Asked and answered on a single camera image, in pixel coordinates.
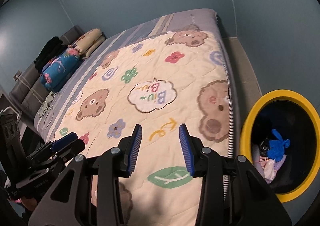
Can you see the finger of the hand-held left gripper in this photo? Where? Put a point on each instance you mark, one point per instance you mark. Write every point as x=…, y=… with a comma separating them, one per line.
x=63, y=139
x=75, y=149

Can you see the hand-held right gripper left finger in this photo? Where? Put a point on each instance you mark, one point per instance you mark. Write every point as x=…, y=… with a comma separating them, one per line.
x=133, y=151

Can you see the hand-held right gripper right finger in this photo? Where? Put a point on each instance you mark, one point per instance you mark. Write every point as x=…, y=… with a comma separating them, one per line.
x=186, y=151

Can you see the black plastic bag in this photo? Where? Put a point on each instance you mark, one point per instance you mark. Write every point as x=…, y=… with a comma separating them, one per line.
x=264, y=147

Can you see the blue plastic bag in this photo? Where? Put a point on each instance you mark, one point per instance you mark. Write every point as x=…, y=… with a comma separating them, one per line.
x=277, y=148

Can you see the yellow-rimmed black trash bin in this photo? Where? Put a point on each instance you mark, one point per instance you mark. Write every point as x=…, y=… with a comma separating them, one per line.
x=282, y=94

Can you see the person's left hand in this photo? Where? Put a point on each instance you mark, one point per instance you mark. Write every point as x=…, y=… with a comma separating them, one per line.
x=31, y=204

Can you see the green cloth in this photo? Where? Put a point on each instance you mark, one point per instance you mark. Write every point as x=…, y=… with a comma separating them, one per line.
x=47, y=104

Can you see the grey padded headboard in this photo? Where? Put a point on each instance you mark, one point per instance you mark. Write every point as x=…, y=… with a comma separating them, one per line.
x=27, y=83

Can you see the blue floral folded quilt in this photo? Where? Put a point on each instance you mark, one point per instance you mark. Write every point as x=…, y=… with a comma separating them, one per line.
x=60, y=66

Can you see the bear printed blanket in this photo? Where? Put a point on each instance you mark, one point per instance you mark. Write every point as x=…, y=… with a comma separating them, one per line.
x=150, y=71

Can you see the black clothing pile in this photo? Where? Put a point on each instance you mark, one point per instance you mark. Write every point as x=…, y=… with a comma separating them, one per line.
x=48, y=49

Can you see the beige pillows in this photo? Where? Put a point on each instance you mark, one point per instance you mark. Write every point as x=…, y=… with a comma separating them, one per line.
x=90, y=38

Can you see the bed with striped sheet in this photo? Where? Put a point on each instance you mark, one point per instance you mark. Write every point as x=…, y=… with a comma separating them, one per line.
x=130, y=33

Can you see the wall socket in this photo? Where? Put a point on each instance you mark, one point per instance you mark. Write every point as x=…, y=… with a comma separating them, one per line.
x=17, y=75

